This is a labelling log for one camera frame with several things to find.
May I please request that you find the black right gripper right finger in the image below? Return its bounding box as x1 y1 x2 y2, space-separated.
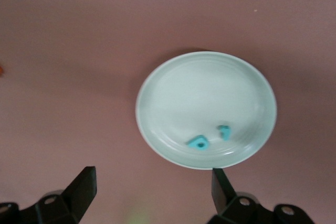
209 168 276 224

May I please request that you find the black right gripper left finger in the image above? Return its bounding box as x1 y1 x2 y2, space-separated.
35 166 99 224

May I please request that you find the teal letter p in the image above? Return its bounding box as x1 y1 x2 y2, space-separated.
187 134 209 151

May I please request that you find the teal letter l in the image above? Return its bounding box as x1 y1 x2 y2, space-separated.
218 125 232 141

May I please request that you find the pale green plate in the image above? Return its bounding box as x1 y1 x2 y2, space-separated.
135 50 278 170

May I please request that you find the brown table cover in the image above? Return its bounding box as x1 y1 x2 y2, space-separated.
0 0 336 224

